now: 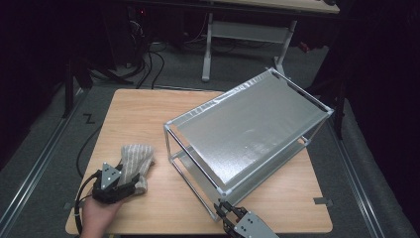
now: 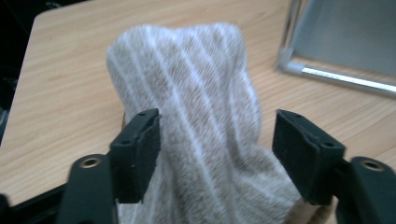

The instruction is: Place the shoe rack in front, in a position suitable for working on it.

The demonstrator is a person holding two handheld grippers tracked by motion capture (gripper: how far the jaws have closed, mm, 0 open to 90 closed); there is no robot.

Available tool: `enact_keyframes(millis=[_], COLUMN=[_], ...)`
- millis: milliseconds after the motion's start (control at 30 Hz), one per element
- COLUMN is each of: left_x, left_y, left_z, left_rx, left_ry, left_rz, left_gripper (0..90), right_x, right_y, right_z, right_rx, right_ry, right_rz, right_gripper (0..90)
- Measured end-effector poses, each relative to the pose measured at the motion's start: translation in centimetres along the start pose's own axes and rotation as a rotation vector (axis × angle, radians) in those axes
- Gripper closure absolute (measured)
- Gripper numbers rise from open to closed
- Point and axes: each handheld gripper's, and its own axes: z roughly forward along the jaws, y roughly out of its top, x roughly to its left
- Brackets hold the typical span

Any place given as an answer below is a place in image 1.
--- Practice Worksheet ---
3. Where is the beige striped cleaning mitt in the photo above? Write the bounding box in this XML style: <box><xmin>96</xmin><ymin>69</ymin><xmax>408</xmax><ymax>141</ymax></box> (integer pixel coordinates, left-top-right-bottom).
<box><xmin>117</xmin><ymin>143</ymin><xmax>157</xmax><ymax>196</ymax></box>

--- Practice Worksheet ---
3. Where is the dark computer tower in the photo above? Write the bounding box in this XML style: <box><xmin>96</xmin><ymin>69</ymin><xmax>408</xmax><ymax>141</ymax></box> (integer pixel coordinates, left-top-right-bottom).
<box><xmin>127</xmin><ymin>4</ymin><xmax>152</xmax><ymax>68</ymax></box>

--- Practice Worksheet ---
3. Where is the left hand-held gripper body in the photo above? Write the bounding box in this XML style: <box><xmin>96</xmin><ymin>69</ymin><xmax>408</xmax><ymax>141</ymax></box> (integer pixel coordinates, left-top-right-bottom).
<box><xmin>91</xmin><ymin>162</ymin><xmax>137</xmax><ymax>204</ymax></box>

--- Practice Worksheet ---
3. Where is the black floor cable bundle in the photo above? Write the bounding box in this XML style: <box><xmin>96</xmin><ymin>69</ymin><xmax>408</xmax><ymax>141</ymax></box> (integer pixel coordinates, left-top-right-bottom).
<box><xmin>125</xmin><ymin>39</ymin><xmax>166</xmax><ymax>90</ymax></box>

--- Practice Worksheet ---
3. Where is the long black floor cable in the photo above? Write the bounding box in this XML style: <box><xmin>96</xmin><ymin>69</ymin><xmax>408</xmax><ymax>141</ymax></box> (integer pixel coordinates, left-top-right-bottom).
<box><xmin>76</xmin><ymin>125</ymin><xmax>103</xmax><ymax>179</ymax></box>

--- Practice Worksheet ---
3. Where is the grey two-tier rack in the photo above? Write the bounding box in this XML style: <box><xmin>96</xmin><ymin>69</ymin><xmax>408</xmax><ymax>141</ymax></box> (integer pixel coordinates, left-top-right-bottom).
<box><xmin>163</xmin><ymin>67</ymin><xmax>335</xmax><ymax>223</ymax></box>

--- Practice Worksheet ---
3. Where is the grey tape piece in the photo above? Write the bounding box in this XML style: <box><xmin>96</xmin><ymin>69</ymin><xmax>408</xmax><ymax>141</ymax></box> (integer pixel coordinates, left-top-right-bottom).
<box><xmin>313</xmin><ymin>196</ymin><xmax>334</xmax><ymax>206</ymax></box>
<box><xmin>62</xmin><ymin>199</ymin><xmax>88</xmax><ymax>211</ymax></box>

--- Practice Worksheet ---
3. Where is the desk with white legs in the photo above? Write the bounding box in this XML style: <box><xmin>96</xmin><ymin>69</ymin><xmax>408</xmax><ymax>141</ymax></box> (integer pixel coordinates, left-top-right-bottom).
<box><xmin>197</xmin><ymin>0</ymin><xmax>341</xmax><ymax>90</ymax></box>

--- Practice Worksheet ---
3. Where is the metal floor rail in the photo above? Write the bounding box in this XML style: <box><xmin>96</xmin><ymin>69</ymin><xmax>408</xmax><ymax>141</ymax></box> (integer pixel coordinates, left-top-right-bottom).
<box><xmin>320</xmin><ymin>106</ymin><xmax>379</xmax><ymax>238</ymax></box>
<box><xmin>0</xmin><ymin>88</ymin><xmax>87</xmax><ymax>229</ymax></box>

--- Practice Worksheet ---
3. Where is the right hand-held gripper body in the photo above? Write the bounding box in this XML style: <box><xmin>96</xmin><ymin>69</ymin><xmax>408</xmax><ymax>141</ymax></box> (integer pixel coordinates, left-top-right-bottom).
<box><xmin>223</xmin><ymin>210</ymin><xmax>281</xmax><ymax>238</ymax></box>

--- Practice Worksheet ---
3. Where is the person's left hand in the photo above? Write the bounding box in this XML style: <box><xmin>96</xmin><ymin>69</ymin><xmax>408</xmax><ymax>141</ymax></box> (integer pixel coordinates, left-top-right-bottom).
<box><xmin>79</xmin><ymin>197</ymin><xmax>126</xmax><ymax>238</ymax></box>

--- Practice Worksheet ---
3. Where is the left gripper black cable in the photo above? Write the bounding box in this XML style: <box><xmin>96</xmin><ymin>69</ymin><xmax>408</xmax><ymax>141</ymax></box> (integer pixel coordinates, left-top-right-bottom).
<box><xmin>73</xmin><ymin>170</ymin><xmax>102</xmax><ymax>236</ymax></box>

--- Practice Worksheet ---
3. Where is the black metal stand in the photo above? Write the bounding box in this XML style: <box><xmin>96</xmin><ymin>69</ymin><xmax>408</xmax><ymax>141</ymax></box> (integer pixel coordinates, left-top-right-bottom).
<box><xmin>61</xmin><ymin>56</ymin><xmax>135</xmax><ymax>119</ymax></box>
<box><xmin>288</xmin><ymin>77</ymin><xmax>348</xmax><ymax>140</ymax></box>

